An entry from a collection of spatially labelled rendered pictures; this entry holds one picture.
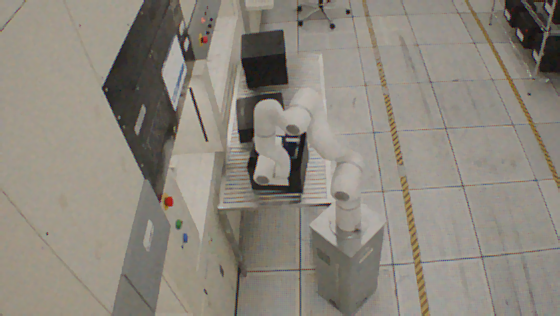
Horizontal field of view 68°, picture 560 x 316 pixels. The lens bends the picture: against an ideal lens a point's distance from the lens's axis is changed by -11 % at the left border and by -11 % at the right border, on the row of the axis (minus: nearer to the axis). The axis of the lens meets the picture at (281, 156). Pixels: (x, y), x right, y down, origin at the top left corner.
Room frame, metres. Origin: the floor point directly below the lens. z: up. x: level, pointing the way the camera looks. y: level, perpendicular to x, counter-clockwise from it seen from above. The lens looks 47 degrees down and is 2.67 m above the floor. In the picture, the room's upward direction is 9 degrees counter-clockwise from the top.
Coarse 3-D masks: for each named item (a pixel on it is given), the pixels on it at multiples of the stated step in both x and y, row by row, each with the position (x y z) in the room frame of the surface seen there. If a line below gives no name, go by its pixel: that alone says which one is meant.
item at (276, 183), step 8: (304, 136) 1.77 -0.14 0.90; (304, 144) 1.67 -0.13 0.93; (304, 152) 1.64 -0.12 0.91; (248, 160) 1.63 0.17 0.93; (304, 160) 1.62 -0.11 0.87; (248, 168) 1.58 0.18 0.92; (304, 168) 1.60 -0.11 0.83; (288, 176) 1.52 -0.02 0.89; (296, 176) 1.51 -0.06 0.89; (304, 176) 1.58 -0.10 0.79; (256, 184) 1.57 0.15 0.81; (272, 184) 1.54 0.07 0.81; (280, 184) 1.53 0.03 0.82; (288, 184) 1.52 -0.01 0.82; (296, 184) 1.51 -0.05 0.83
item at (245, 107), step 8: (256, 96) 2.21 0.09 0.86; (264, 96) 2.20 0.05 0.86; (272, 96) 2.19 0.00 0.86; (280, 96) 2.17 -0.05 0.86; (240, 104) 2.16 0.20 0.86; (248, 104) 2.15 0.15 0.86; (256, 104) 2.13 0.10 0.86; (280, 104) 2.10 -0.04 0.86; (240, 112) 2.09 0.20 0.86; (248, 112) 2.07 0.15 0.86; (240, 120) 2.02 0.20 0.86; (248, 120) 2.01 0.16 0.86; (240, 128) 1.95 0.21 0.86; (248, 128) 1.94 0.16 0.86; (240, 136) 1.94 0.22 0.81; (248, 136) 1.94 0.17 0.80
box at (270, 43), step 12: (252, 36) 2.65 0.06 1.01; (264, 36) 2.63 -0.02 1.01; (276, 36) 2.61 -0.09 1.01; (240, 48) 2.53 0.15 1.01; (252, 48) 2.51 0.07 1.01; (264, 48) 2.49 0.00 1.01; (276, 48) 2.47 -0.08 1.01; (240, 60) 2.43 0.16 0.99; (252, 60) 2.41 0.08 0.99; (264, 60) 2.41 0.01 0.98; (276, 60) 2.40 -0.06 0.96; (252, 72) 2.42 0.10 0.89; (264, 72) 2.42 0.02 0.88; (276, 72) 2.41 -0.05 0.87; (252, 84) 2.42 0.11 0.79; (264, 84) 2.42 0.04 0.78; (276, 84) 2.41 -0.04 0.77
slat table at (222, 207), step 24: (240, 72) 2.63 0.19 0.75; (288, 72) 2.53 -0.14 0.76; (240, 96) 2.36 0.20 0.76; (288, 96) 2.28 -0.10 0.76; (240, 168) 1.74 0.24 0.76; (312, 168) 1.65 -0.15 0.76; (240, 192) 1.57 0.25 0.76; (288, 192) 1.52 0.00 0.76; (312, 192) 1.49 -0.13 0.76; (240, 240) 1.62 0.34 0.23; (240, 264) 1.49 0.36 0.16
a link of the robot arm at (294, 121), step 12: (264, 108) 1.38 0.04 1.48; (276, 108) 1.34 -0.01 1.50; (288, 108) 1.32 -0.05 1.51; (300, 108) 1.30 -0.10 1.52; (264, 120) 1.37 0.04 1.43; (276, 120) 1.31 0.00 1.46; (288, 120) 1.26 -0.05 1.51; (300, 120) 1.25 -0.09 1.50; (264, 132) 1.37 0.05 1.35; (288, 132) 1.25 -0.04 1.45; (300, 132) 1.24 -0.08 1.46
